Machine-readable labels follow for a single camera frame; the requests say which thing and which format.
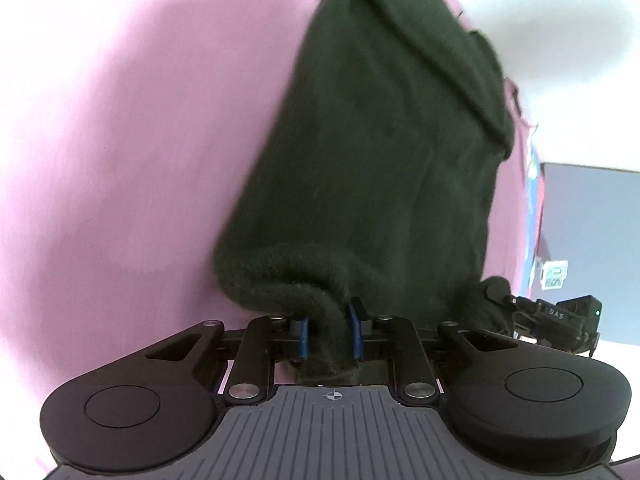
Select pink floral bed sheet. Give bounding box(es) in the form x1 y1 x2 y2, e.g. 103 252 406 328
0 0 548 480

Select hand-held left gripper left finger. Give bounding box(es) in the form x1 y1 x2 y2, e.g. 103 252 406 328
142 314 311 404

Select dark grey panel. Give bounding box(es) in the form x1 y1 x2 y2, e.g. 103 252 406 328
534 160 640 347

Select black knit sweater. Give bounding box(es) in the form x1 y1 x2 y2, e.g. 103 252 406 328
212 0 517 388

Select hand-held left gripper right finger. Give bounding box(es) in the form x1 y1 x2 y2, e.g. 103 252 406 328
347 297 523 404

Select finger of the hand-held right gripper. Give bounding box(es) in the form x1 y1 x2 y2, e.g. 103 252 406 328
481 276 519 333

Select white printed tag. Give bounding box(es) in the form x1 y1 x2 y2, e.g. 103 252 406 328
541 260 570 292

